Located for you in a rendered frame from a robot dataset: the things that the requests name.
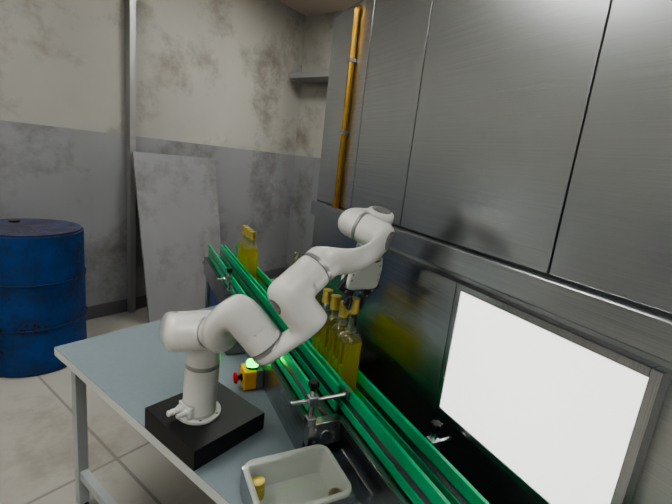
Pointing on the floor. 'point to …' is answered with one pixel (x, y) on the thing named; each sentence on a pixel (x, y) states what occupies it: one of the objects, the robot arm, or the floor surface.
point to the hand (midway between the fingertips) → (354, 301)
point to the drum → (40, 293)
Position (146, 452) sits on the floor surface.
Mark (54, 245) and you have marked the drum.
